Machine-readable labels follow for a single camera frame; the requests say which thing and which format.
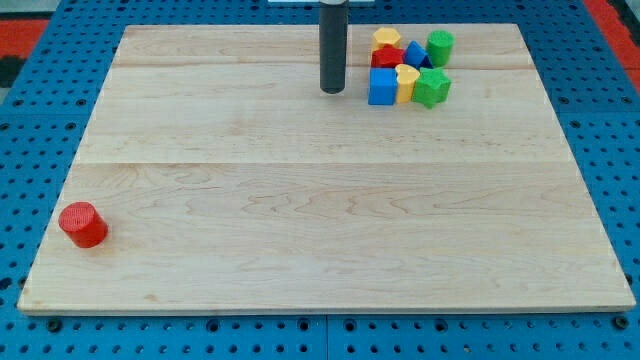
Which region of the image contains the light wooden board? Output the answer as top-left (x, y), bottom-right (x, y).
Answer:
top-left (18, 23), bottom-right (636, 316)

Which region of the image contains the blue cube block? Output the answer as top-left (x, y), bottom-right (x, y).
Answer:
top-left (368, 68), bottom-right (397, 105)

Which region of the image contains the yellow heart block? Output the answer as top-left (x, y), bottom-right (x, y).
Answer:
top-left (395, 64), bottom-right (420, 104)

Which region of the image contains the green star block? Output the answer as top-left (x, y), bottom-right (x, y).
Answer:
top-left (412, 68), bottom-right (452, 109)

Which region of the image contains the blue triangular block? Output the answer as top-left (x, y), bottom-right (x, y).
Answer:
top-left (404, 41), bottom-right (433, 70)

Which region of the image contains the yellow hexagon block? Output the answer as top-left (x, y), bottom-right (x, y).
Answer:
top-left (371, 27), bottom-right (402, 52)

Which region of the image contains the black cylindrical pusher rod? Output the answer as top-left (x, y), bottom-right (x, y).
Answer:
top-left (319, 0), bottom-right (349, 94)

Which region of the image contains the green cylinder block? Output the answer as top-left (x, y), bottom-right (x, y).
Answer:
top-left (427, 30), bottom-right (455, 67)

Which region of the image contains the red cylinder block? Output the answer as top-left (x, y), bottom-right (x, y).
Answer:
top-left (58, 201), bottom-right (108, 248)

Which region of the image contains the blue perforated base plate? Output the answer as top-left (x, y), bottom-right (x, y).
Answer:
top-left (1, 0), bottom-right (639, 359)

